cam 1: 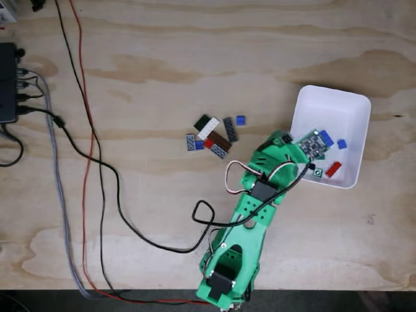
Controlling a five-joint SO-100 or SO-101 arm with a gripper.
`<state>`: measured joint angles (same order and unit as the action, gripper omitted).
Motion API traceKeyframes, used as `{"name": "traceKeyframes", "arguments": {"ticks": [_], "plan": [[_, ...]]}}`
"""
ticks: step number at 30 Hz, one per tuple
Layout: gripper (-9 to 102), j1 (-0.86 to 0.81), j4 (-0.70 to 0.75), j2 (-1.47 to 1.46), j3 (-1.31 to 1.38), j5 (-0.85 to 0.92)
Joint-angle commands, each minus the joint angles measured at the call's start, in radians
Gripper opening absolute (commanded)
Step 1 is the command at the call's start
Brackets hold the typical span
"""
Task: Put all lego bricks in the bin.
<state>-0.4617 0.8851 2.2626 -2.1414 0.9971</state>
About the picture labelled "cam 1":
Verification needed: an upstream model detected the long red lego brick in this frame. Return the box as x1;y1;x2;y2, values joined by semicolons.
324;161;345;178

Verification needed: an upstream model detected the long blue lego brick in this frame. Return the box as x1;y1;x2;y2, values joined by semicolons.
317;129;335;148

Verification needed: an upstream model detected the grey braided cable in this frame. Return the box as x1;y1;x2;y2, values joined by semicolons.
19;68;92;299

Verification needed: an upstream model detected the thick black camera cable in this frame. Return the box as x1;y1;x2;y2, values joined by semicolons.
18;105;313;254

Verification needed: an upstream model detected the dark grey USB hub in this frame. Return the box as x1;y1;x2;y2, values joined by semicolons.
0;42;19;124

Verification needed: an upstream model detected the red cable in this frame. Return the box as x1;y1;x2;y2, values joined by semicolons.
69;0;212;306

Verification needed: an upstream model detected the white plastic bin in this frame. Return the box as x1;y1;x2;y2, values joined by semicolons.
283;84;372;190

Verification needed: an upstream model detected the dark green lego plate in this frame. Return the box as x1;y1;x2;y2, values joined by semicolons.
194;114;211;130

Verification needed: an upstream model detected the white servo wire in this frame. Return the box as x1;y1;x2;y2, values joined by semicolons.
225;159;295;196

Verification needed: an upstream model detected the thin black cable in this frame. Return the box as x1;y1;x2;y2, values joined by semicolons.
54;0;116;292

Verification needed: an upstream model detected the white lego brick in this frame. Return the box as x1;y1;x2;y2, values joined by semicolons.
197;116;220;140

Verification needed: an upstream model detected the short black cable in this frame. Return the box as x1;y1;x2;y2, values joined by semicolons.
18;75;45;100

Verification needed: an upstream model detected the looped black cable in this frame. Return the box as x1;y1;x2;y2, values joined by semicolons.
0;123;25;168

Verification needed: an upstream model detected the white box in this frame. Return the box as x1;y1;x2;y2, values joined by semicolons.
0;0;18;23

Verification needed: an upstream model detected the black camera circuit board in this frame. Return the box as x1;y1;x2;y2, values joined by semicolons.
294;129;330;161

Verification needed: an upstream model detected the brown lego plate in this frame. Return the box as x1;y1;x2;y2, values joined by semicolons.
207;131;233;153

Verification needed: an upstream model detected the long dark grey lego plate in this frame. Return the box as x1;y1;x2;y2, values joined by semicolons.
222;116;240;143

